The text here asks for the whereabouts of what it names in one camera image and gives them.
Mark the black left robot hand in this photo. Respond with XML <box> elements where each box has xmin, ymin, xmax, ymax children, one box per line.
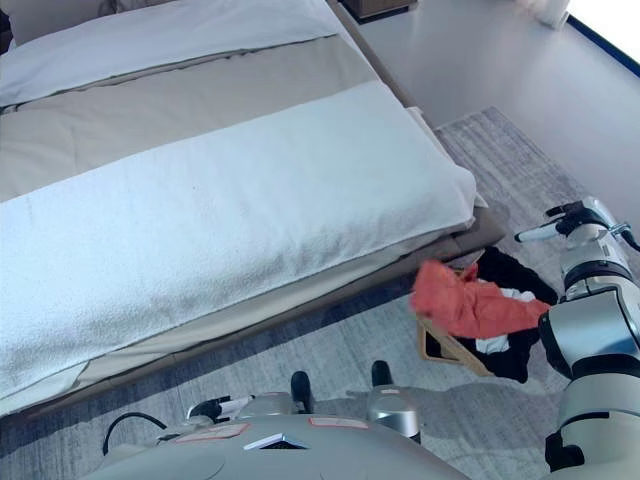
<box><xmin>186</xmin><ymin>393</ymin><xmax>257</xmax><ymax>422</ymax></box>

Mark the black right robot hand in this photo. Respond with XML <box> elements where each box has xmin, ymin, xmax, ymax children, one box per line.
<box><xmin>513</xmin><ymin>197</ymin><xmax>622</xmax><ymax>250</ymax></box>

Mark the orange cloth garment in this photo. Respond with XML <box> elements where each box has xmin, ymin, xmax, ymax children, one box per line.
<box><xmin>408</xmin><ymin>258</ymin><xmax>552</xmax><ymax>340</ymax></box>

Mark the white bed sheet fold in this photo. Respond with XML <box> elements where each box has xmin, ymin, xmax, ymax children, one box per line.
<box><xmin>0</xmin><ymin>0</ymin><xmax>342</xmax><ymax>108</ymax></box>

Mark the silver robot torso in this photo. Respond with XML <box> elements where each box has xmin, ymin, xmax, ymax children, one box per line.
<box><xmin>74</xmin><ymin>414</ymin><xmax>454</xmax><ymax>480</ymax></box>

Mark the cream mattress sheet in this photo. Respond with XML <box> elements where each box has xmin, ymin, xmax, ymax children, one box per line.
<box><xmin>74</xmin><ymin>105</ymin><xmax>491</xmax><ymax>386</ymax></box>

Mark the grey striped rug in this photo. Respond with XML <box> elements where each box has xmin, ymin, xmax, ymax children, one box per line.
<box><xmin>0</xmin><ymin>105</ymin><xmax>640</xmax><ymax>480</ymax></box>

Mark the white garment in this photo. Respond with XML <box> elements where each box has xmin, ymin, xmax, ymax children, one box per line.
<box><xmin>472</xmin><ymin>287</ymin><xmax>537</xmax><ymax>355</ymax></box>

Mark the silver right robot leg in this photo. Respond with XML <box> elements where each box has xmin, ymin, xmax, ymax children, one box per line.
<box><xmin>364</xmin><ymin>360</ymin><xmax>422</xmax><ymax>445</ymax></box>

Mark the white round object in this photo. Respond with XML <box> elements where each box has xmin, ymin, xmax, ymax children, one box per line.
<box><xmin>519</xmin><ymin>0</ymin><xmax>572</xmax><ymax>29</ymax></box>

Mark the brown wooden nightstand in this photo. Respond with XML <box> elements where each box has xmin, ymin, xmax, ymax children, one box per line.
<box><xmin>343</xmin><ymin>0</ymin><xmax>420</xmax><ymax>21</ymax></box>

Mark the beige duvet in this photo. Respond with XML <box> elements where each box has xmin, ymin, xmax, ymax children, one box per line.
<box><xmin>0</xmin><ymin>34</ymin><xmax>387</xmax><ymax>205</ymax></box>

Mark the beige pillow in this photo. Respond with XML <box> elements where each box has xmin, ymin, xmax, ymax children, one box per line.
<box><xmin>7</xmin><ymin>0</ymin><xmax>114</xmax><ymax>50</ymax></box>

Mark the blue right wrist cable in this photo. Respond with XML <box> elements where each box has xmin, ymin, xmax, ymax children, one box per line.
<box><xmin>610</xmin><ymin>223</ymin><xmax>640</xmax><ymax>252</ymax></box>

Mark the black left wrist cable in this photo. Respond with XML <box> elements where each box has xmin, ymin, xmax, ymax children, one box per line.
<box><xmin>102</xmin><ymin>411</ymin><xmax>170</xmax><ymax>457</ymax></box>

